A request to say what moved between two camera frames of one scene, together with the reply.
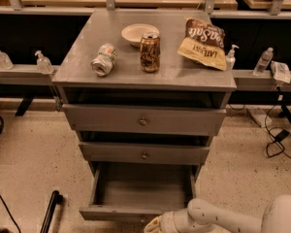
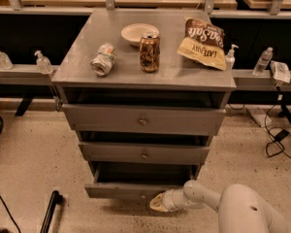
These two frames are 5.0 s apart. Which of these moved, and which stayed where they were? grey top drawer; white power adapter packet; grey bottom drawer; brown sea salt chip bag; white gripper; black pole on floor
Moved: white gripper; grey bottom drawer
Stayed: brown sea salt chip bag; white power adapter packet; grey top drawer; black pole on floor
